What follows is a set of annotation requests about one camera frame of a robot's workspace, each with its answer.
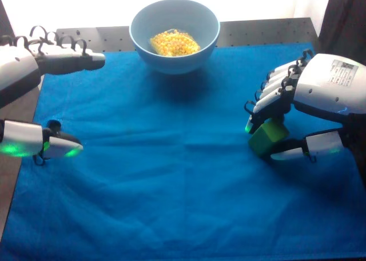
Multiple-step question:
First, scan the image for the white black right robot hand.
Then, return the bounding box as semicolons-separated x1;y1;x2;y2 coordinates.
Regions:
244;48;366;163

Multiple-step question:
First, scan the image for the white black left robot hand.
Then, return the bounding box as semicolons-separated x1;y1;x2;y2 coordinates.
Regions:
0;25;106;167

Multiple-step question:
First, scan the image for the green wooden block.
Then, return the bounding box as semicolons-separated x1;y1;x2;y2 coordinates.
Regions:
248;118;291;159

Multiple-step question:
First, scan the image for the clear bag of yellow beads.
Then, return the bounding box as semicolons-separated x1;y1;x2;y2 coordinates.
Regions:
149;28;201;58

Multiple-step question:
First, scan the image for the dark curtain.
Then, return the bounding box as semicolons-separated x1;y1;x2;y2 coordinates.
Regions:
317;0;366;62

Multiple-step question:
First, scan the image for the light blue bowl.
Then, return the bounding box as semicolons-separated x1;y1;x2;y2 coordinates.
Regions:
129;0;221;75

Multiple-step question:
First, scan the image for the blue cloth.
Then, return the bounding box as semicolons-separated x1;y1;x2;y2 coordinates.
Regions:
0;42;366;261

